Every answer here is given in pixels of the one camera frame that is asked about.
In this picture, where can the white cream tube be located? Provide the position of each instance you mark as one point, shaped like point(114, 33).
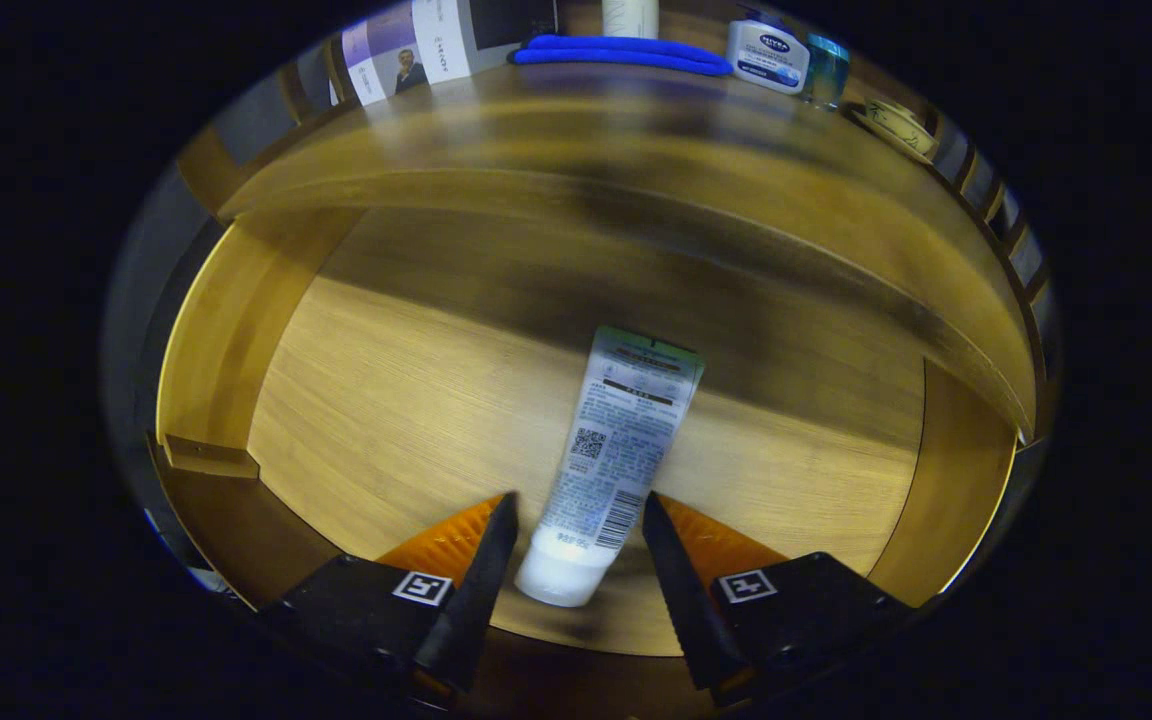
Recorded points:
point(616, 440)

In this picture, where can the brown wooden cabinet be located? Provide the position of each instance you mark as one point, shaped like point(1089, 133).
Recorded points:
point(204, 165)

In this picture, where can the thick white book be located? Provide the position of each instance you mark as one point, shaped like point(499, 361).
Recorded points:
point(441, 45)

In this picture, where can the wooden drawer with black knob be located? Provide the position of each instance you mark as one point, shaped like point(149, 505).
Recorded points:
point(416, 400)

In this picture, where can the yellow lidded teacup with saucer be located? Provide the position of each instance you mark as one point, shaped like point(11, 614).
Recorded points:
point(898, 128)

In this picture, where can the black backdrop cloth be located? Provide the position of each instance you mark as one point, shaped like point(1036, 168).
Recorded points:
point(131, 330)

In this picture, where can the blue folded cloth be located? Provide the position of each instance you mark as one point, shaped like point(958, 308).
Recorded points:
point(626, 55)

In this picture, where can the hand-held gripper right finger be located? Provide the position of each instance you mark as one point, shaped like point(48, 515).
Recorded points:
point(681, 600)

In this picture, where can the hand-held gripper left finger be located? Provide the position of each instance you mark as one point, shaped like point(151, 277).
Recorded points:
point(476, 600)

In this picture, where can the white pump bottle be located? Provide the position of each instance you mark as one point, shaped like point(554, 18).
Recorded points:
point(630, 18)

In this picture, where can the purple book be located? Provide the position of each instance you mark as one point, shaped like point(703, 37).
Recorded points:
point(381, 50)

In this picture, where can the white bottle with blue cap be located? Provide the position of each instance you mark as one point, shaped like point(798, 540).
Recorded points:
point(768, 55)

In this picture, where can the slim teal bottle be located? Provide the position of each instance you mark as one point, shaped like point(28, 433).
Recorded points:
point(826, 72)

